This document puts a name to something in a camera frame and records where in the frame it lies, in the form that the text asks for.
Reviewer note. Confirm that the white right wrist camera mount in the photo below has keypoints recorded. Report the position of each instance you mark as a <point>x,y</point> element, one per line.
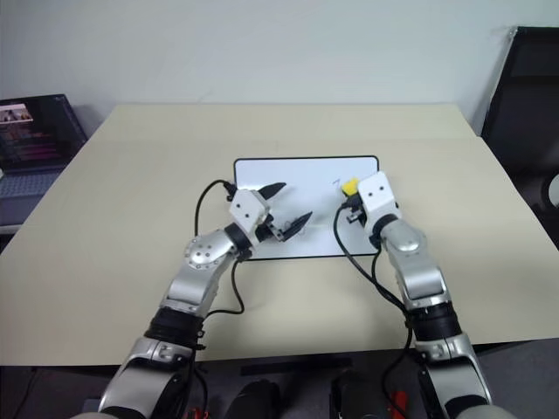
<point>377,196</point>

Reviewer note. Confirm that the white round object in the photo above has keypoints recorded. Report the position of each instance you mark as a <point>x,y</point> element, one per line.
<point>552,190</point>

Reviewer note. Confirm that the black office chair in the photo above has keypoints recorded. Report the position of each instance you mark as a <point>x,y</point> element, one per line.
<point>519,109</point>

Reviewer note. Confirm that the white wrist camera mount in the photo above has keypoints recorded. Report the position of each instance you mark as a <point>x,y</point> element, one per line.
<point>246,209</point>
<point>377,196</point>

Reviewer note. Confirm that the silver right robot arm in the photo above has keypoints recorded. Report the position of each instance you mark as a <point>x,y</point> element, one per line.
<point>419,270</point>

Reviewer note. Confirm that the yellow whiteboard eraser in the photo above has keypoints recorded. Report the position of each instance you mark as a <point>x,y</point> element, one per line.
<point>350,187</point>

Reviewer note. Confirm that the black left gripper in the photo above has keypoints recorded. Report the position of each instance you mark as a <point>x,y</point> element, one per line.
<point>273,231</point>

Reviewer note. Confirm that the dark rounded shape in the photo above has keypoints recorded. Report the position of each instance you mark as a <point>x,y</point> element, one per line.
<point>356,397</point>
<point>258,399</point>

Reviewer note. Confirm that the open laptop computer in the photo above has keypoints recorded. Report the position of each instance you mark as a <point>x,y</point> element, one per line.
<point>35,131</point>

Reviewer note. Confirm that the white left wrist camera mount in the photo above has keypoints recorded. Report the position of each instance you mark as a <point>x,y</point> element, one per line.
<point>246,209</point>

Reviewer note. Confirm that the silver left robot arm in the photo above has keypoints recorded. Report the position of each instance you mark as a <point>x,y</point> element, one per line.
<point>198,279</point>

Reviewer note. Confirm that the black framed whiteboard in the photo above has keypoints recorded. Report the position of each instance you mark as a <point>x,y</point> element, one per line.
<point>305,174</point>

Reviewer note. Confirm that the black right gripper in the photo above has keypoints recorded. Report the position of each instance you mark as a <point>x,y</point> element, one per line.
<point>354,211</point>

